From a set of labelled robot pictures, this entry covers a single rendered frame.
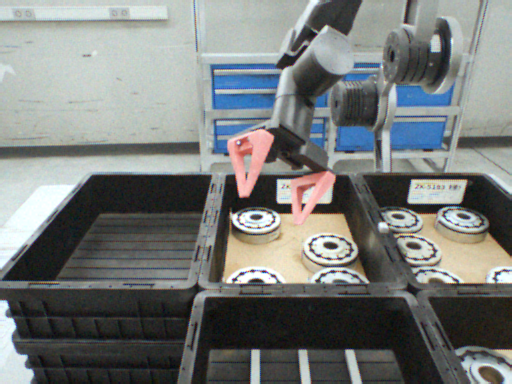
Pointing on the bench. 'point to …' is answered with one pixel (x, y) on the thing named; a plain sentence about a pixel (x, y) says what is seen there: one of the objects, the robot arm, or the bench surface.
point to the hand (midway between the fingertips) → (274, 205)
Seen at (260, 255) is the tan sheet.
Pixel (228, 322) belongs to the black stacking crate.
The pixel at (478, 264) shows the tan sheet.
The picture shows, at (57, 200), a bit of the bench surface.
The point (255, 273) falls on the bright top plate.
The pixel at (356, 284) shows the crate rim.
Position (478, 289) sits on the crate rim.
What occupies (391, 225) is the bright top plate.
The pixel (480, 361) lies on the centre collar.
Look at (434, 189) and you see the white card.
